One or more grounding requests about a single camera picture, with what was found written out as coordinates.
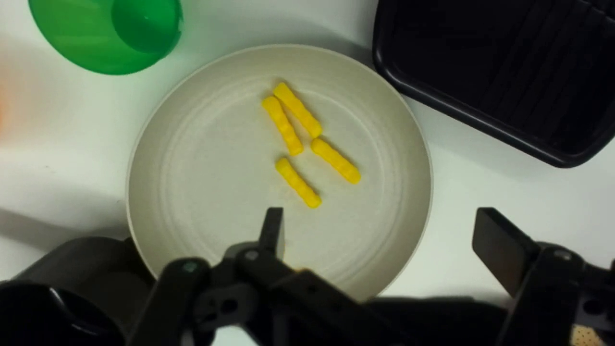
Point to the black toy pot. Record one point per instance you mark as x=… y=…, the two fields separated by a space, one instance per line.
x=58 y=300

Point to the beige round plate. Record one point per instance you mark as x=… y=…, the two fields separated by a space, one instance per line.
x=212 y=159

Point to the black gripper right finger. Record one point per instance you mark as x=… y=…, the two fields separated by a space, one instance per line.
x=558 y=300

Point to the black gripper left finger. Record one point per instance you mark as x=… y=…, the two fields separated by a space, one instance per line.
x=256 y=300

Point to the green plastic cup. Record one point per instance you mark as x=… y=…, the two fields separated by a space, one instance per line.
x=83 y=38

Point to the black rectangular tray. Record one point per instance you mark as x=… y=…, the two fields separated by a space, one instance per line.
x=512 y=69

